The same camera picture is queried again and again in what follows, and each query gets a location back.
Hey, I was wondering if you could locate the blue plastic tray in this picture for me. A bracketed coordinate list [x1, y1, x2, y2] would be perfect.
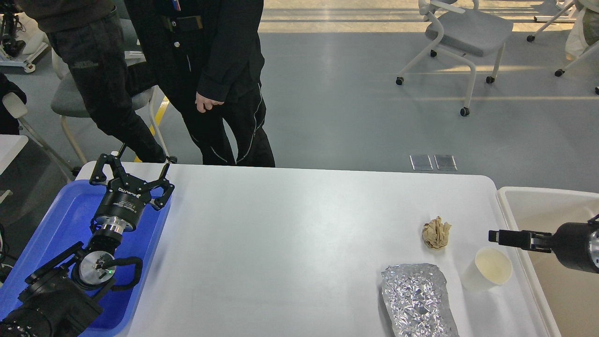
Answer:
[0, 181, 171, 337]

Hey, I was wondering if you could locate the right metal floor plate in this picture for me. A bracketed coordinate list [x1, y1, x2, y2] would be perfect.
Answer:
[434, 155, 458, 171]

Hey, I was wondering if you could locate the white paper cup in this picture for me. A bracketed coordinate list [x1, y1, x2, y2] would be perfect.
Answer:
[460, 247, 513, 292]

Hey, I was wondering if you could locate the white robot base far left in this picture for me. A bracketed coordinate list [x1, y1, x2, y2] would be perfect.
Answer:
[0, 0, 50, 73]

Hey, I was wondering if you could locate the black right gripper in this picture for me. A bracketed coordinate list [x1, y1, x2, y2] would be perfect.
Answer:
[488, 222, 599, 273]

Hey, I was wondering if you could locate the grey chair behind people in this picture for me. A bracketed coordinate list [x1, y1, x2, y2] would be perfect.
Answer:
[51, 19, 178, 164]

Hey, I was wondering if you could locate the crumpled aluminium foil sheet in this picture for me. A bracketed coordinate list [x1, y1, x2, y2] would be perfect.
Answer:
[381, 263, 459, 337]

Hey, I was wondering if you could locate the crumpled brown paper ball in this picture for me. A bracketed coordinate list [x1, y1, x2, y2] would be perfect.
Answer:
[422, 216, 452, 251]

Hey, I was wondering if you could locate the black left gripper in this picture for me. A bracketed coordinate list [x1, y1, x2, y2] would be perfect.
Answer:
[89, 144, 175, 233]

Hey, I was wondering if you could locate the metal floor plate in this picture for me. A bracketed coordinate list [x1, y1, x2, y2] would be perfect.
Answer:
[434, 155, 458, 171]
[410, 155, 434, 171]

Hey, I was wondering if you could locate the white chair at left edge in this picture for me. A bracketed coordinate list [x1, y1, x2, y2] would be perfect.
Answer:
[2, 92, 73, 182]

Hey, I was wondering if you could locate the white plastic bin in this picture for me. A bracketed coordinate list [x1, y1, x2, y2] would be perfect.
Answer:
[497, 186, 599, 337]

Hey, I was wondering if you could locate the left metal floor plate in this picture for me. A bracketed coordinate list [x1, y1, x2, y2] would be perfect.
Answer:
[410, 155, 434, 171]

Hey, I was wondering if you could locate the person in dark jeans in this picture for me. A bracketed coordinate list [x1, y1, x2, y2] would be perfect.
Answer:
[16, 0, 167, 163]

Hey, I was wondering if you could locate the grey white office chair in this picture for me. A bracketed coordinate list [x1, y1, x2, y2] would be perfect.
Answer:
[395, 0, 513, 117]

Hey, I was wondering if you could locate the person in black coat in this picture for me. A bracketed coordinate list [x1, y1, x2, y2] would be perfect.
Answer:
[124, 0, 275, 167]

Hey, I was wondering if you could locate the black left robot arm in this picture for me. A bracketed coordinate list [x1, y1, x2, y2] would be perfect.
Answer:
[1, 153, 175, 337]

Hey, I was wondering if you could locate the white chair legs top right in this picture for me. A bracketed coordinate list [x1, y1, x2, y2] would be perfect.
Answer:
[526, 0, 599, 96]

